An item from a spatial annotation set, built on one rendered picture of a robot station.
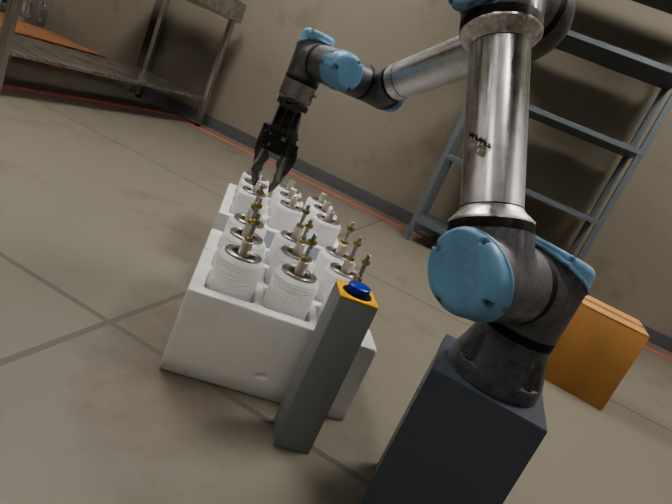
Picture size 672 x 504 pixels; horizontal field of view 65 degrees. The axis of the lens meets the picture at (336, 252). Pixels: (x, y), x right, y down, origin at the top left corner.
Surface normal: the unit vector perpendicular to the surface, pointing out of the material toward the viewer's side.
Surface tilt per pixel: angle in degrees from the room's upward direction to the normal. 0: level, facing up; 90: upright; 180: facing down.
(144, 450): 0
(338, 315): 90
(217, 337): 90
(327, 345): 90
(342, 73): 90
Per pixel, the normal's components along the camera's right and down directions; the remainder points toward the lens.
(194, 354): 0.11, 0.33
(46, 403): 0.39, -0.88
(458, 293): -0.77, -0.04
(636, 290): -0.32, 0.15
